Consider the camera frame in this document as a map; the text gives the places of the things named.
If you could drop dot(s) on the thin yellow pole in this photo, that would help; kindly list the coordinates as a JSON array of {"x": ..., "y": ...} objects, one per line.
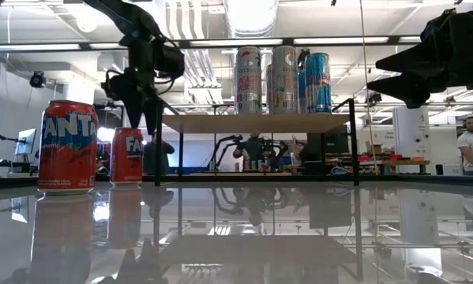
[{"x": 367, "y": 79}]

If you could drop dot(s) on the white Celsius Peach Vibe can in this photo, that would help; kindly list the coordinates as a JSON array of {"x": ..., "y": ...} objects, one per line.
[{"x": 248, "y": 79}]

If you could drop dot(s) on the white Celsius Tropical Vibe can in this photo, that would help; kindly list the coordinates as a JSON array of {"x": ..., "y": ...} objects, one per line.
[
  {"x": 284, "y": 79},
  {"x": 269, "y": 90}
]

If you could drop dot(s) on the black background robot arm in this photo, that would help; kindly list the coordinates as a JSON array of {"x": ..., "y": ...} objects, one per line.
[{"x": 220, "y": 148}]

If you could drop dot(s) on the round bright lamp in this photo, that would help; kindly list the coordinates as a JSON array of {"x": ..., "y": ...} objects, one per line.
[{"x": 106, "y": 134}]

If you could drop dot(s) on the white cabinet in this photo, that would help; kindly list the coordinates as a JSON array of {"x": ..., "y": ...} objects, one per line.
[{"x": 411, "y": 134}]

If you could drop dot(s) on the black aluminium table frame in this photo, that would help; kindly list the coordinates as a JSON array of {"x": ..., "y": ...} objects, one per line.
[{"x": 417, "y": 179}]

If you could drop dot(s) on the black ceiling camera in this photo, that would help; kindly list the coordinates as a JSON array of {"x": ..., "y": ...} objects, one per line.
[
  {"x": 36, "y": 79},
  {"x": 302, "y": 57}
]

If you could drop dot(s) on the blue silver Red Bull can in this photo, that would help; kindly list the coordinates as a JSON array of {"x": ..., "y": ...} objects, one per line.
[
  {"x": 301, "y": 92},
  {"x": 318, "y": 83}
]

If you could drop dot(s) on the workbench with metal legs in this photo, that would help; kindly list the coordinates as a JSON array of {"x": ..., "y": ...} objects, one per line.
[{"x": 398, "y": 161}]

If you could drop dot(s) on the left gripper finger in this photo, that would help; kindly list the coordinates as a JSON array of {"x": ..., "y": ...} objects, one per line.
[
  {"x": 152, "y": 116},
  {"x": 134, "y": 114}
]

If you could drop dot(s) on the red Fanta can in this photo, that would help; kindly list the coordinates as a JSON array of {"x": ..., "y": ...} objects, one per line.
[
  {"x": 126, "y": 158},
  {"x": 68, "y": 150}
]

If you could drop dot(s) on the computer monitor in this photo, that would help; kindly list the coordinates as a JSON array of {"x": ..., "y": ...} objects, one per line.
[{"x": 27, "y": 142}]

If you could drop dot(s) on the wooden shelf with black frame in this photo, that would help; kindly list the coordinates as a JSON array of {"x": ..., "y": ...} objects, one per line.
[{"x": 256, "y": 123}]

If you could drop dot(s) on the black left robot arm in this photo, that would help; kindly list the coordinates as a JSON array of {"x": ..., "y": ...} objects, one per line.
[{"x": 141, "y": 27}]

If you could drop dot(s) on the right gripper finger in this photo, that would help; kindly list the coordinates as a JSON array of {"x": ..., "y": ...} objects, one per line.
[
  {"x": 402, "y": 88},
  {"x": 404, "y": 59}
]

